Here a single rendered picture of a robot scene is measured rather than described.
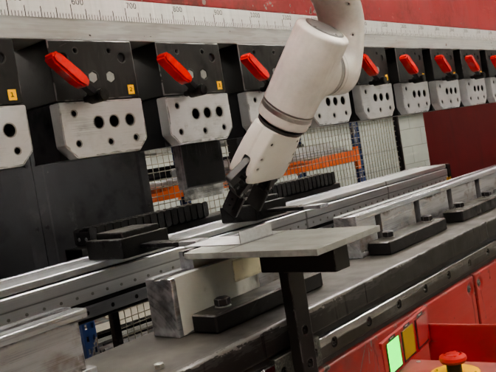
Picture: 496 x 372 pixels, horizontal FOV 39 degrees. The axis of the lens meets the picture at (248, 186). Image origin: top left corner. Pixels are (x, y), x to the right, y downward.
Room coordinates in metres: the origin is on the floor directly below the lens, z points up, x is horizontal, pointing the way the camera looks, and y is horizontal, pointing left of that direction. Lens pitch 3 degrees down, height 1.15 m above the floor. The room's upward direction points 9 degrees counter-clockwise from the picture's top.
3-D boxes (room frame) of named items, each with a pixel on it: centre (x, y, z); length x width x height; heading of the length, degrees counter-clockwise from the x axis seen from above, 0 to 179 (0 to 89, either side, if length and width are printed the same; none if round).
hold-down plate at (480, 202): (1.93, -0.62, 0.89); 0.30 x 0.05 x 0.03; 140
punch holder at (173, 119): (1.18, 0.09, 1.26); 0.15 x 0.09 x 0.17; 140
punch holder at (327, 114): (1.48, -0.17, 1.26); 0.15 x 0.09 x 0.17; 140
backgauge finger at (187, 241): (1.32, 0.19, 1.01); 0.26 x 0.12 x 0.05; 50
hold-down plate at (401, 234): (1.62, -0.36, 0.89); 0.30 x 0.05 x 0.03; 140
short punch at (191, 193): (1.20, 0.08, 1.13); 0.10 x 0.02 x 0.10; 140
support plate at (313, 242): (1.10, -0.04, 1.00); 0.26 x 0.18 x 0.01; 50
